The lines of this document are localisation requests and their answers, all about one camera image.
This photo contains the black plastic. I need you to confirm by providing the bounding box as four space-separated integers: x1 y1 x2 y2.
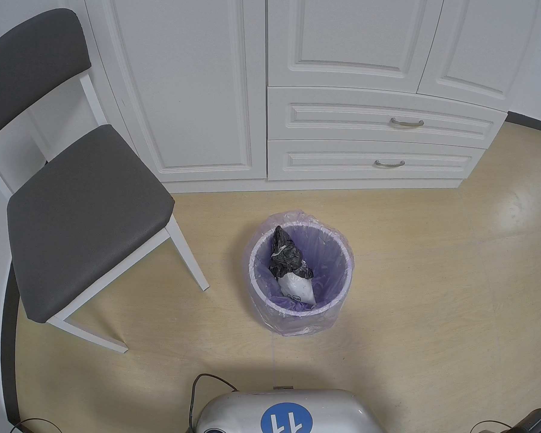
269 225 314 283

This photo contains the purple plastic bag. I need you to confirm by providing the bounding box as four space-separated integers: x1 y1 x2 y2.
243 211 356 337

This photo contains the white printed wrapper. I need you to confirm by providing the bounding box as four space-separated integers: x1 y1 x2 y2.
277 272 317 306

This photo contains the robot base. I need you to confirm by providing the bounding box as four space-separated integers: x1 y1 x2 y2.
197 388 384 433

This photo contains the white trash bin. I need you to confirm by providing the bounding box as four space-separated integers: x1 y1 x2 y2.
250 224 354 335

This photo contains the grey and white chair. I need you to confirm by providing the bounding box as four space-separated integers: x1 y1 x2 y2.
0 8 210 355

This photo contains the white wardrobe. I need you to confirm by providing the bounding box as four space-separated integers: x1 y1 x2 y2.
62 0 541 194

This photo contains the black cable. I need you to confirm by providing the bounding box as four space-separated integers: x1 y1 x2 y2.
187 373 240 433

